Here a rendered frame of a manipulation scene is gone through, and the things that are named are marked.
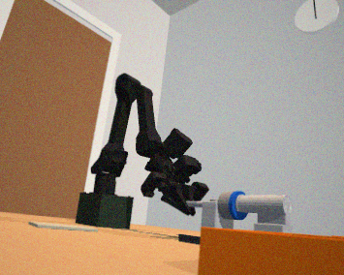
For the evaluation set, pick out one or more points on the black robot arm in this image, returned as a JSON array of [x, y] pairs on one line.
[[113, 157]]

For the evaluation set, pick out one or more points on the blue ring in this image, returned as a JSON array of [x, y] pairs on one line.
[[235, 214]]

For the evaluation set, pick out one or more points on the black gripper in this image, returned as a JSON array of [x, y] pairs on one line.
[[175, 192]]

